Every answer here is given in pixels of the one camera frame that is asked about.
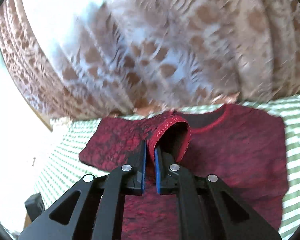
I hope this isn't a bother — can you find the green white checkered bedsheet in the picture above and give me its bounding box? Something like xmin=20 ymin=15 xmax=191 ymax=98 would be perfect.
xmin=36 ymin=94 xmax=300 ymax=239

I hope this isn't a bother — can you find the brown floral patterned curtain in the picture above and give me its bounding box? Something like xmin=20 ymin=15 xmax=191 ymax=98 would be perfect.
xmin=0 ymin=0 xmax=300 ymax=120

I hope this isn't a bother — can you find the dark red knitted garment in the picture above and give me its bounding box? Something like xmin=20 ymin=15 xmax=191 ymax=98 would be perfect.
xmin=79 ymin=105 xmax=288 ymax=239

